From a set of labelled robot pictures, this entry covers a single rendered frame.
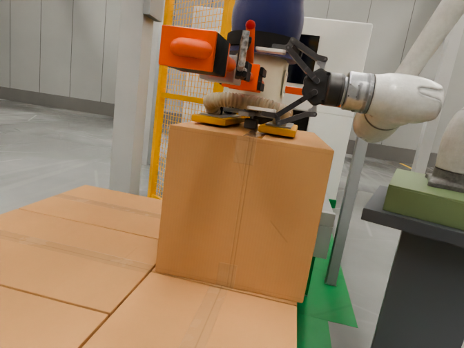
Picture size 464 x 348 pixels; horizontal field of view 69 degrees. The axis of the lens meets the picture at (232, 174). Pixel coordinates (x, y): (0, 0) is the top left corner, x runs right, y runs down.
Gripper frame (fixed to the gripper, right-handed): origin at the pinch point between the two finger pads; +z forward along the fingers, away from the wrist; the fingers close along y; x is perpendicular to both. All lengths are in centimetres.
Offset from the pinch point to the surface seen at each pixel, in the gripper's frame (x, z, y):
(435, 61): 956, -362, -173
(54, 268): -13, 43, 54
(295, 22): 18.2, -6.4, -17.7
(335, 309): 90, -51, 108
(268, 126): 7.4, -4.1, 11.2
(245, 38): -45.3, -3.6, -0.9
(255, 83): -4.9, -0.4, 1.4
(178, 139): -3.8, 16.5, 16.8
